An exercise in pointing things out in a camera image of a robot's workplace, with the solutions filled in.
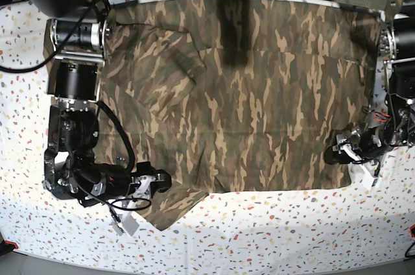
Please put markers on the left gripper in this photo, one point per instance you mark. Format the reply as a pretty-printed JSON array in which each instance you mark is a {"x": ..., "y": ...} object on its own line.
[{"x": 357, "y": 147}]

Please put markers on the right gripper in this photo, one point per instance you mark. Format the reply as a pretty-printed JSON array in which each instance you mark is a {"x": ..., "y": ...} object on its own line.
[{"x": 133, "y": 192}]

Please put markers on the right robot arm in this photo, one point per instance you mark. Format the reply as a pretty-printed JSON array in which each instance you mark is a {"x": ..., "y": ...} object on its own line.
[{"x": 79, "y": 32}]

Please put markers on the camouflage T-shirt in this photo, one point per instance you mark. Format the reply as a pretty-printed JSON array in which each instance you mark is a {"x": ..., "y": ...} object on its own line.
[{"x": 234, "y": 95}]

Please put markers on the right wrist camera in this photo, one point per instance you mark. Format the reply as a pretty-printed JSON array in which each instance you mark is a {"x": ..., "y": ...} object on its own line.
[{"x": 124, "y": 224}]

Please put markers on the red object right edge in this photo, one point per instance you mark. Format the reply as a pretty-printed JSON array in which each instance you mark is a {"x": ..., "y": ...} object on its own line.
[{"x": 412, "y": 231}]

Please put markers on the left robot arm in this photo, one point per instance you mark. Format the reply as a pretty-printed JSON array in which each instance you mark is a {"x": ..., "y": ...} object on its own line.
[{"x": 396, "y": 49}]

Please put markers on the red table corner clamp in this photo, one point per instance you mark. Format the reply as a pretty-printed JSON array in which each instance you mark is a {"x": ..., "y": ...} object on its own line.
[{"x": 7, "y": 247}]

